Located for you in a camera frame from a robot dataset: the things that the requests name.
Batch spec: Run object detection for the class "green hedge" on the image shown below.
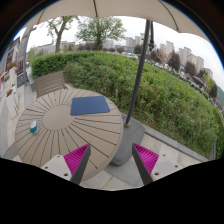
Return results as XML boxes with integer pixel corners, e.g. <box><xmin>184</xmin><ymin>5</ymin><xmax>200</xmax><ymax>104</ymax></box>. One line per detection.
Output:
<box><xmin>31</xmin><ymin>51</ymin><xmax>224</xmax><ymax>156</ymax></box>

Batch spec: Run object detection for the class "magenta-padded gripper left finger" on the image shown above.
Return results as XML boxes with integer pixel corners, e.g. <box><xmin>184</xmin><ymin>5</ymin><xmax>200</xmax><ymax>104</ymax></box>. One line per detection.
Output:
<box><xmin>42</xmin><ymin>144</ymin><xmax>91</xmax><ymax>185</ymax></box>

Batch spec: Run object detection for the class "wooden slat chair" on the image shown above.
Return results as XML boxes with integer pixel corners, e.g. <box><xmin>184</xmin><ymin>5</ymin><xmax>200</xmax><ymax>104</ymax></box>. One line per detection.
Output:
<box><xmin>35</xmin><ymin>71</ymin><xmax>66</xmax><ymax>97</ymax></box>

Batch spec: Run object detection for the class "blue mouse pad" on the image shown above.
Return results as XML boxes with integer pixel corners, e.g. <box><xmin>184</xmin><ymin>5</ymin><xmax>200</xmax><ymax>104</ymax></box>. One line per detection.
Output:
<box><xmin>70</xmin><ymin>96</ymin><xmax>110</xmax><ymax>115</ymax></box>

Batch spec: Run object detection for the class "dark umbrella pole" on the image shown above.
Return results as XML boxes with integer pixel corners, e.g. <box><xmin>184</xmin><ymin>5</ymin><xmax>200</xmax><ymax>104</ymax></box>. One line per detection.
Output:
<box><xmin>124</xmin><ymin>20</ymin><xmax>151</xmax><ymax>128</ymax></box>

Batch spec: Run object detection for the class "grey umbrella base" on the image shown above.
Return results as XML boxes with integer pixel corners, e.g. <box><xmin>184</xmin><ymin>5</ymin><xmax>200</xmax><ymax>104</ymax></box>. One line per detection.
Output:
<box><xmin>111</xmin><ymin>118</ymin><xmax>145</xmax><ymax>166</ymax></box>

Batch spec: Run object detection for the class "round wooden slat table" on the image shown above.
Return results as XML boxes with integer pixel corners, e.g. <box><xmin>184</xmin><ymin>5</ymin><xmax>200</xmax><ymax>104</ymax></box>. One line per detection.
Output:
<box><xmin>15</xmin><ymin>89</ymin><xmax>123</xmax><ymax>180</ymax></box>

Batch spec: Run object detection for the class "white and teal mouse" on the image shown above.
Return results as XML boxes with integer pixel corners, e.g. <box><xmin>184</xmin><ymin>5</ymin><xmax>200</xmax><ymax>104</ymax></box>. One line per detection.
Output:
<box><xmin>30</xmin><ymin>120</ymin><xmax>38</xmax><ymax>134</ymax></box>

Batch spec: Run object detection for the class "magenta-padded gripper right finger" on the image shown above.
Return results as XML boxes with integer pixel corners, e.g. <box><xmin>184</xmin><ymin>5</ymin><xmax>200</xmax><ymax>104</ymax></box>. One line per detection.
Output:
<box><xmin>132</xmin><ymin>143</ymin><xmax>182</xmax><ymax>185</ymax></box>

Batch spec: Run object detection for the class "beige patio umbrella canopy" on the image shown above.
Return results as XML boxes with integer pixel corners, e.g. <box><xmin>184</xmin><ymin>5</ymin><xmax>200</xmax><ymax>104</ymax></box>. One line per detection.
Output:
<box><xmin>25</xmin><ymin>0</ymin><xmax>208</xmax><ymax>40</ymax></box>

